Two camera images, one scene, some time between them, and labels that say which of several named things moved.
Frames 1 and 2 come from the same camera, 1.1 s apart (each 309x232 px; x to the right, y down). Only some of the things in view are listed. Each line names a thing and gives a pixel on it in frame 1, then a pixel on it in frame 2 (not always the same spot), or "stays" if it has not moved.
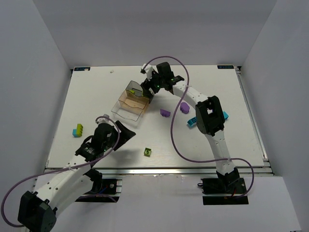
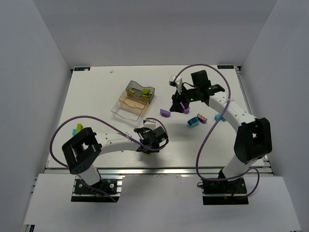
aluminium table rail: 179,171 stays
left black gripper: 117,135 to 144,144
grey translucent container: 138,89 stays
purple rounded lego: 184,108 stays
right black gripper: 148,88 to 180,101
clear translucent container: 128,116 stays
